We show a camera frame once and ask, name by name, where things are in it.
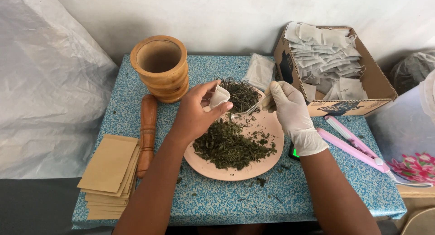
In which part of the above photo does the white sealer cable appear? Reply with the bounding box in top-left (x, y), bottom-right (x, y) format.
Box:
top-left (386, 170), bottom-right (434, 188)

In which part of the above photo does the person's right hand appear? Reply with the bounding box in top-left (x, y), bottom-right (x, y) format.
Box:
top-left (261, 80), bottom-right (330, 157)

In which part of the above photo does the wooden mortar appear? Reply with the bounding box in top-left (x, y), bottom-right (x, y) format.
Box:
top-left (130, 35), bottom-right (190, 104)

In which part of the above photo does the white tea bag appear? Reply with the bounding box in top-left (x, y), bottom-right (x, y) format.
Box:
top-left (209, 84), bottom-right (231, 110)

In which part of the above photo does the blue speckled tablecloth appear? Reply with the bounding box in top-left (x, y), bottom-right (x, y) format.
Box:
top-left (71, 54), bottom-right (408, 230)

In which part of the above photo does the beige round object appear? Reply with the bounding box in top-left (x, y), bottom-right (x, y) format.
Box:
top-left (401, 207), bottom-right (435, 235)

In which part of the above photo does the clear plastic fork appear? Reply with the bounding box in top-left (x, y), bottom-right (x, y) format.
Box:
top-left (230, 93), bottom-right (273, 122)

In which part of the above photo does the stack of brown paper envelopes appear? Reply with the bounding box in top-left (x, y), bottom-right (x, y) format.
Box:
top-left (77, 134), bottom-right (141, 221)

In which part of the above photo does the person's left hand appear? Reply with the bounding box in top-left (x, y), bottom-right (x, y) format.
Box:
top-left (169, 80), bottom-right (234, 146)

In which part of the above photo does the large white woven sack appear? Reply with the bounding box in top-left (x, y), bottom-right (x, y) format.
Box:
top-left (0, 0), bottom-right (120, 180)

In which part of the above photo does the heap of crushed dried leaves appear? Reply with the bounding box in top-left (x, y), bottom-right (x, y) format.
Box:
top-left (192, 119), bottom-right (278, 171)

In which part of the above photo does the clear packet of filter bags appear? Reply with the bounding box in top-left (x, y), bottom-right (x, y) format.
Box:
top-left (242, 53), bottom-right (276, 91)

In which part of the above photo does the heap of dried herb stems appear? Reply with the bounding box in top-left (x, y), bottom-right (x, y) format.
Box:
top-left (219, 78), bottom-right (262, 114)

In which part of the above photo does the wooden pestle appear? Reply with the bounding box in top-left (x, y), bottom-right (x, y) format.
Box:
top-left (136, 94), bottom-right (158, 179)

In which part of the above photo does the pile of filled tea bags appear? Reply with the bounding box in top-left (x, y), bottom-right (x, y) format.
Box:
top-left (284, 21), bottom-right (370, 102)

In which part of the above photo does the dark plastic bag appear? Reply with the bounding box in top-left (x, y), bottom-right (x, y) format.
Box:
top-left (389, 50), bottom-right (435, 96)

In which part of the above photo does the cardboard box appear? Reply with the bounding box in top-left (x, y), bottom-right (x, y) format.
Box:
top-left (273, 24), bottom-right (398, 118)

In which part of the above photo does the wooden board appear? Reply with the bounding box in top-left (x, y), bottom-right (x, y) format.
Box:
top-left (396, 184), bottom-right (435, 198)

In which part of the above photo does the white floral print bag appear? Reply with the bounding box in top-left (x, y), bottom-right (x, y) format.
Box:
top-left (365, 84), bottom-right (435, 187)

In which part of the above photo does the pink round plate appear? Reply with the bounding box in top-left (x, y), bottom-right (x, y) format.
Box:
top-left (184, 87), bottom-right (285, 182)

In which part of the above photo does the white plastic bag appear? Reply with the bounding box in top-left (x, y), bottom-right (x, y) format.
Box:
top-left (418, 70), bottom-right (435, 124)

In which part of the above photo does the small black digital scale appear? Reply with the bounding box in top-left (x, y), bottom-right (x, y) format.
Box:
top-left (288, 142), bottom-right (302, 161)

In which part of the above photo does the pink heat sealer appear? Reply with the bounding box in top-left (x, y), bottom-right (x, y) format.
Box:
top-left (316, 115), bottom-right (392, 175)

